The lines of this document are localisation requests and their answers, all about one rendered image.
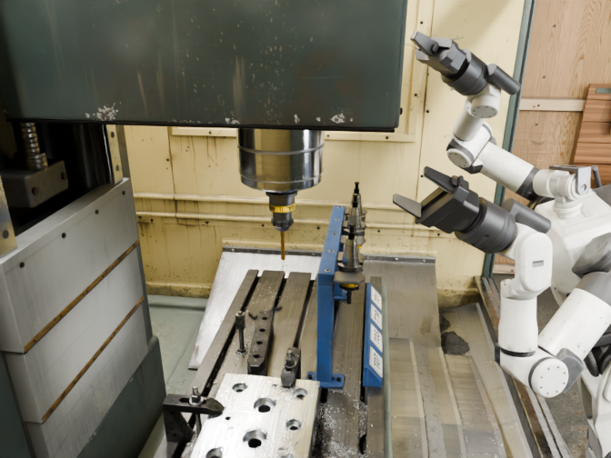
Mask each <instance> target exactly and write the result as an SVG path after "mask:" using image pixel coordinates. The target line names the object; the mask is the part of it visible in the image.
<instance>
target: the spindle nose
mask: <svg viewBox="0 0 611 458"><path fill-rule="evenodd" d="M236 142H237V161H238V173H239V174H240V181H241V183H242V184H244V185H245V186H247V187H249V188H252V189H255V190H259V191H265V192H278V193H281V192H295V191H301V190H305V189H308V188H311V187H314V186H316V185H318V184H319V183H320V182H321V181H322V180H323V172H324V168H325V131H309V130H276V129H243V128H236Z"/></svg>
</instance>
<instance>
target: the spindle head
mask: <svg viewBox="0 0 611 458"><path fill-rule="evenodd" d="M407 4H408V0H0V99H1V103H2V107H3V111H4V114H5V116H6V117H8V118H7V119H6V121H7V122H9V123H43V124H109V125H142V126H176V127H209V128H243V129H276V130H309V131H343V132H377V133H394V132H395V128H398V126H399V117H400V115H401V114H402V113H403V108H402V107H400V105H401V92H402V79H403V67H404V54H405V41H406V17H407Z"/></svg>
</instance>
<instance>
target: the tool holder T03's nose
mask: <svg viewBox="0 0 611 458"><path fill-rule="evenodd" d="M293 223H294V218H293V217H292V212H291V213H287V214H277V213H273V217H272V218H271V224H272V225H273V226H274V227H275V229H276V230H277V231H280V232H284V231H287V230H288V229H289V228H290V226H291V225H292V224H293Z"/></svg>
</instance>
